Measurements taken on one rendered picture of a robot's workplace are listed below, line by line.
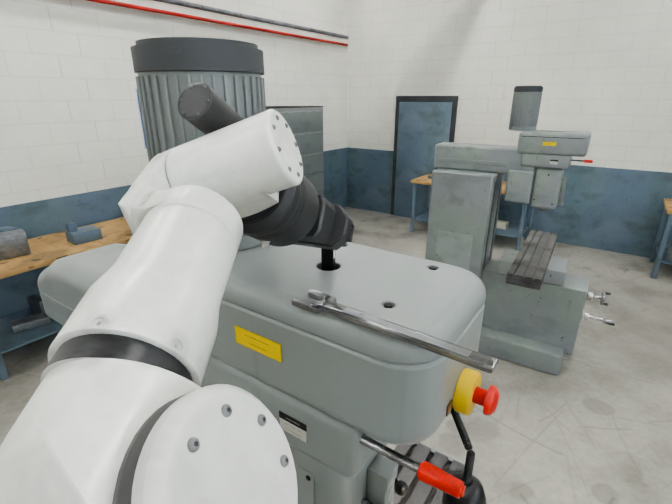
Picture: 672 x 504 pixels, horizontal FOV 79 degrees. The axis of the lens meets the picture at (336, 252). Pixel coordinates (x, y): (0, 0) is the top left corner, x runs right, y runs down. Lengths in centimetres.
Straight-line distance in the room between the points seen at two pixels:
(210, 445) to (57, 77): 483
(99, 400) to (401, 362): 34
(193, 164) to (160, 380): 20
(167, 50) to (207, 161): 34
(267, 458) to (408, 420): 34
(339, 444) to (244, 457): 43
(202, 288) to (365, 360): 29
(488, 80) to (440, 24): 119
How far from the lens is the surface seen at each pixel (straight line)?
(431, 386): 50
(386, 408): 51
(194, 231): 26
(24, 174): 483
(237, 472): 18
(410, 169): 768
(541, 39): 713
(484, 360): 43
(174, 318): 21
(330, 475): 73
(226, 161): 34
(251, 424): 19
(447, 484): 57
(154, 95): 69
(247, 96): 68
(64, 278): 117
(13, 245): 430
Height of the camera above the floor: 213
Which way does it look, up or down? 21 degrees down
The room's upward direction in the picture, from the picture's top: straight up
